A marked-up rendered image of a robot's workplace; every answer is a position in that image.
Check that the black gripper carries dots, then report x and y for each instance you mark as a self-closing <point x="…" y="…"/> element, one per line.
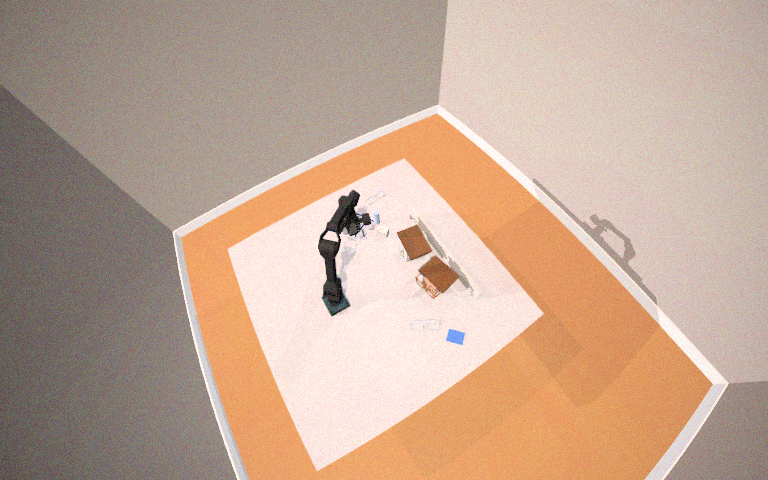
<point x="365" y="220"/>

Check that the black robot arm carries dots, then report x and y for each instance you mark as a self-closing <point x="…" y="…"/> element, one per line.
<point x="332" y="288"/>

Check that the white flat panel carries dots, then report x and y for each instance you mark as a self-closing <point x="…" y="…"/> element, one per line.
<point x="445" y="254"/>

